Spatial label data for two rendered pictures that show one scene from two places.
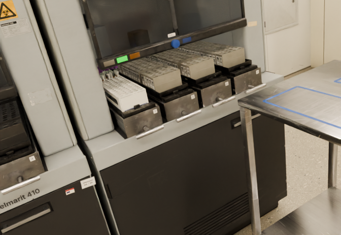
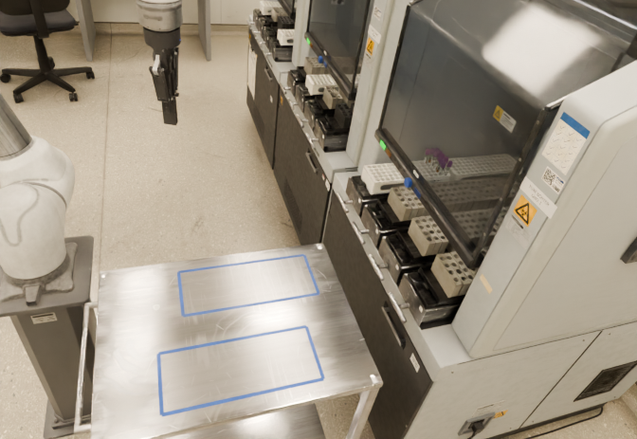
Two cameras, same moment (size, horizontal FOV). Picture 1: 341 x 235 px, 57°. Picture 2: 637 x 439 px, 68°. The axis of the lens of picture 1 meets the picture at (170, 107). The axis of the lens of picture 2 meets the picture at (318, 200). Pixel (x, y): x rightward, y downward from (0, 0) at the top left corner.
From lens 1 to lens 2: 1.58 m
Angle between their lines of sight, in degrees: 77
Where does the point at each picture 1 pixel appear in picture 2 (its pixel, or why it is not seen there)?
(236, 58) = (445, 282)
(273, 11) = not seen: outside the picture
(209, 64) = (424, 243)
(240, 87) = (403, 290)
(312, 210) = (305, 418)
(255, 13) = (496, 280)
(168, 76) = (398, 201)
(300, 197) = not seen: outside the picture
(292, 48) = not seen: outside the picture
